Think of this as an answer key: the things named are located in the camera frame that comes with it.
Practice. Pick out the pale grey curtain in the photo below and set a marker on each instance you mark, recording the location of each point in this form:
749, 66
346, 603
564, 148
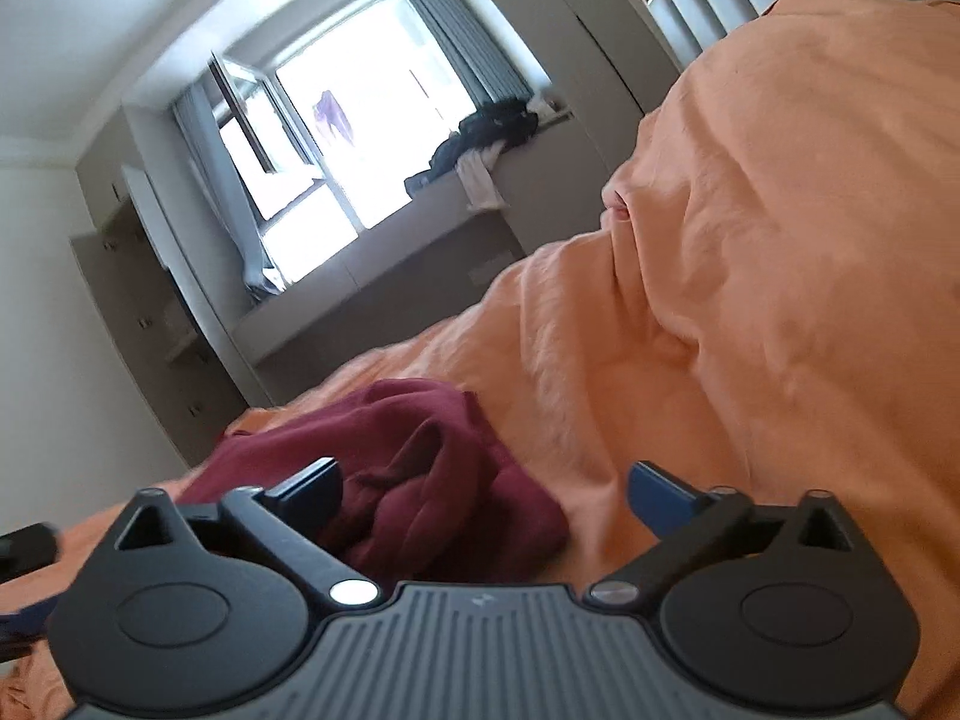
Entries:
217, 180

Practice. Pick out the grey-blue curtain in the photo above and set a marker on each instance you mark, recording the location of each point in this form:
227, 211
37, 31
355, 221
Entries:
457, 30

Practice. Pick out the purple hanging cloth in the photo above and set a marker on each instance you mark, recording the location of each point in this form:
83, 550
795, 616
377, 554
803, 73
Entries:
334, 116

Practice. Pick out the orange bed sheet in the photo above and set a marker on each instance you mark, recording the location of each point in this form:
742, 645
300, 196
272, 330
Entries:
787, 277

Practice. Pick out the window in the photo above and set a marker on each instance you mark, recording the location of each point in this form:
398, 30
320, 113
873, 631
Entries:
375, 135

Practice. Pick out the beige shelf cabinet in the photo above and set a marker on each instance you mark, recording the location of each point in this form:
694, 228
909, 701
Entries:
127, 300

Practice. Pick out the maroon garment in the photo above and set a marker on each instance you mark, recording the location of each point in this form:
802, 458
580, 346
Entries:
450, 495

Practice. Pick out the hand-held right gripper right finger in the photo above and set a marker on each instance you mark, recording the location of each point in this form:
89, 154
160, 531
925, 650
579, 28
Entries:
652, 495

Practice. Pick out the pile of dark clothes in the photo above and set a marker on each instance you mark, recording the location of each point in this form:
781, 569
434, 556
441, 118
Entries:
480, 135

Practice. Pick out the beige window seat cabinet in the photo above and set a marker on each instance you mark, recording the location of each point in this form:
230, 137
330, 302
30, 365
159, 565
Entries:
420, 240

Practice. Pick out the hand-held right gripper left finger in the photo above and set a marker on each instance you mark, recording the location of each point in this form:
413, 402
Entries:
315, 491

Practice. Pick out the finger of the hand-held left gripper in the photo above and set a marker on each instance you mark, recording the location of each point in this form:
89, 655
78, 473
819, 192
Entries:
26, 549

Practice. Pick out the white pink cloth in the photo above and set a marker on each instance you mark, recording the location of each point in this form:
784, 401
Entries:
480, 180

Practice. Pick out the beige wardrobe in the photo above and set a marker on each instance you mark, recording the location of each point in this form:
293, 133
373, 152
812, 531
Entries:
592, 30

